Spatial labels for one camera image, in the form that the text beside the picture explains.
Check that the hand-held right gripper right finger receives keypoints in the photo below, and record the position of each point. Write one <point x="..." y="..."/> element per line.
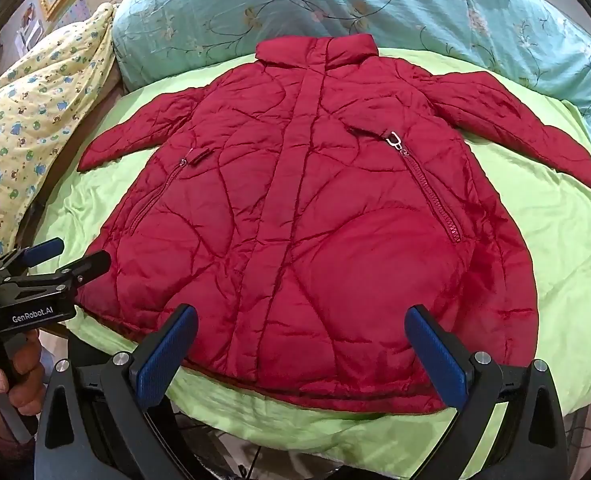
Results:
<point x="435" y="355"/>

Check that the yellow printed pillow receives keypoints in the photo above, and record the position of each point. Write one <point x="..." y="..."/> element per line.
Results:
<point x="30" y="125"/>

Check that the light green bed sheet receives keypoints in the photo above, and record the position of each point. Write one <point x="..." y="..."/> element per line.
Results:
<point x="550" y="260"/>

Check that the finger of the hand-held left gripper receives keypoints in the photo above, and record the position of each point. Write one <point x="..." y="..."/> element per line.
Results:
<point x="45" y="251"/>
<point x="83" y="267"/>

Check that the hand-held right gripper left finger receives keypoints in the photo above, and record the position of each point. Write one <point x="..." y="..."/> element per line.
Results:
<point x="168" y="355"/>

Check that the person's left hand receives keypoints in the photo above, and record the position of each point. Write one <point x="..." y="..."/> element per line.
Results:
<point x="23" y="375"/>

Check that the teal floral pillow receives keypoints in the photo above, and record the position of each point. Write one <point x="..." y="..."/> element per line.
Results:
<point x="425" y="10"/>

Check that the red quilted jacket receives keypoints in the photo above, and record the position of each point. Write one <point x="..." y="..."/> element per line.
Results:
<point x="300" y="220"/>

